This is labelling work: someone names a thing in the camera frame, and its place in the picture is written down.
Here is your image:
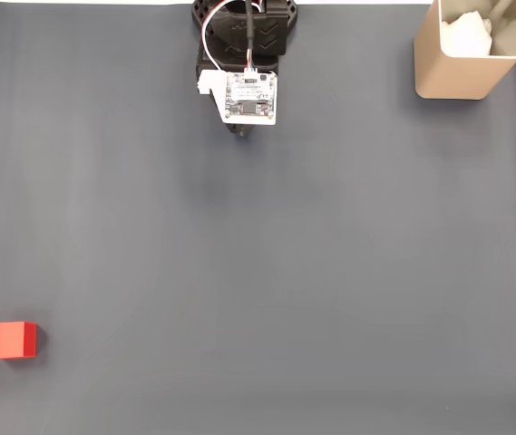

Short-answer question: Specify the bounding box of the red cube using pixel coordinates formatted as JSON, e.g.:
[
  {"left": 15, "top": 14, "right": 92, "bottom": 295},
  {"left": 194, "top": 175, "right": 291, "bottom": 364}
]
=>
[{"left": 0, "top": 321, "right": 38, "bottom": 361}]

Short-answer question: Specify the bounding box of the white crumpled tissue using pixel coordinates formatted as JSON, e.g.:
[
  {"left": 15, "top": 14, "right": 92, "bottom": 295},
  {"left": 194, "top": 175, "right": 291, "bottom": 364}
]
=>
[{"left": 440, "top": 10, "right": 495, "bottom": 58}]

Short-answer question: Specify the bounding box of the black camera cable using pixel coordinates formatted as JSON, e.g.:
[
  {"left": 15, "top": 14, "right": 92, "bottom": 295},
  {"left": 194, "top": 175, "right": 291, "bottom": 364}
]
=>
[{"left": 243, "top": 0, "right": 261, "bottom": 76}]

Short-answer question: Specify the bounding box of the gripper servo ribbon cable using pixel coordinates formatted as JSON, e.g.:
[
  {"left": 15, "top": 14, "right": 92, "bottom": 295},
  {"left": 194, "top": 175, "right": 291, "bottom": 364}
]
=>
[{"left": 200, "top": 0, "right": 243, "bottom": 74}]

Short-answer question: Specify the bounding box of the white camera board mount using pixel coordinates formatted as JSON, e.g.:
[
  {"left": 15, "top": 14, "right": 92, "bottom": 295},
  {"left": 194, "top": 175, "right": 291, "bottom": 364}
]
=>
[{"left": 195, "top": 67, "right": 279, "bottom": 127}]

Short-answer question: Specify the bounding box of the beige open box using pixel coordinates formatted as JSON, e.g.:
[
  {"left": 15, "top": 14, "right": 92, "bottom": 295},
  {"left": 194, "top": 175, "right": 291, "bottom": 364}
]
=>
[{"left": 413, "top": 0, "right": 516, "bottom": 102}]

